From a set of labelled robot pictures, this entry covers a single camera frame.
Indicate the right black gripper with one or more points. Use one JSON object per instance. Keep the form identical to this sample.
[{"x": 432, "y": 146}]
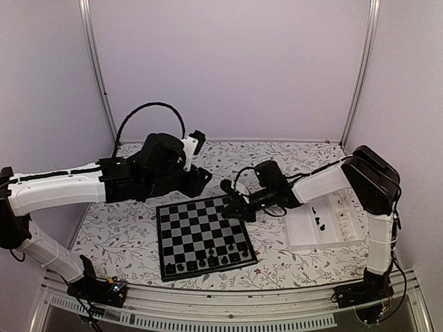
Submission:
[{"x": 242, "y": 210}]

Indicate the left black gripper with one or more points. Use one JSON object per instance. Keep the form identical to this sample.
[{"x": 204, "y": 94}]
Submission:
[{"x": 195, "y": 187}]

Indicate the black and white chessboard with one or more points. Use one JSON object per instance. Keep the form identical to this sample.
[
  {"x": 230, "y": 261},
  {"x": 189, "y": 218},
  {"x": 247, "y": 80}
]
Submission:
[{"x": 187, "y": 230}]

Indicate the black chess bishop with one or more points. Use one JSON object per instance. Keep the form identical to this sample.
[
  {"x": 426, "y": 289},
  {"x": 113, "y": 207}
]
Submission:
[{"x": 191, "y": 265}]

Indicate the black chess rook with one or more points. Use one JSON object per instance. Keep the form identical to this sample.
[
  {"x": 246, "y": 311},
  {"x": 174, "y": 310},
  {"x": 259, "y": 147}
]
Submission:
[{"x": 169, "y": 268}]

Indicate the white plastic compartment tray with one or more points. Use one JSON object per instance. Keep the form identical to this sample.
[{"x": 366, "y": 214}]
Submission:
[{"x": 342, "y": 227}]

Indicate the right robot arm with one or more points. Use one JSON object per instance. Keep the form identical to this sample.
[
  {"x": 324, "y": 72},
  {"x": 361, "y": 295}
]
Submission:
[{"x": 372, "y": 184}]

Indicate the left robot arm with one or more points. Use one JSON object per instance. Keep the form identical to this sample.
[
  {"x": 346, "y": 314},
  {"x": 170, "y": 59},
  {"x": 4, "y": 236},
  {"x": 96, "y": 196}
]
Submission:
[{"x": 163, "y": 165}]

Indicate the floral patterned table mat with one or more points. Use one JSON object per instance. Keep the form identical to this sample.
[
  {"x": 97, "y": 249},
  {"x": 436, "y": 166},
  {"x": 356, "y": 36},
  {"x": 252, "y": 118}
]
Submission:
[{"x": 248, "y": 230}]

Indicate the aluminium front rail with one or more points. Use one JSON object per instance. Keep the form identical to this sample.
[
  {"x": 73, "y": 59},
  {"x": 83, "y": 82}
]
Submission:
[{"x": 149, "y": 308}]

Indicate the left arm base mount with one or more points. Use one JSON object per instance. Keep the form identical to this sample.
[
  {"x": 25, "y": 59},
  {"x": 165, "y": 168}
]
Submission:
[{"x": 110, "y": 292}]

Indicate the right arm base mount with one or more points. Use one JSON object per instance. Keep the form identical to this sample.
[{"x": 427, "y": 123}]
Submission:
[{"x": 361, "y": 293}]

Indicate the left aluminium frame post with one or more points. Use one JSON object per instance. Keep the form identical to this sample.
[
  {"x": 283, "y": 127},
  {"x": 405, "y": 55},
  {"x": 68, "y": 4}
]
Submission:
[{"x": 90, "y": 39}]

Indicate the aluminium frame post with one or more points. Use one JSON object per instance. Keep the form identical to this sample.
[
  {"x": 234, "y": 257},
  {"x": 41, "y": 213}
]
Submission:
[
  {"x": 90, "y": 39},
  {"x": 368, "y": 44}
]

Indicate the right aluminium frame post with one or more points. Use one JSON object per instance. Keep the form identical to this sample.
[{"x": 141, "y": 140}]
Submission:
[{"x": 368, "y": 44}]

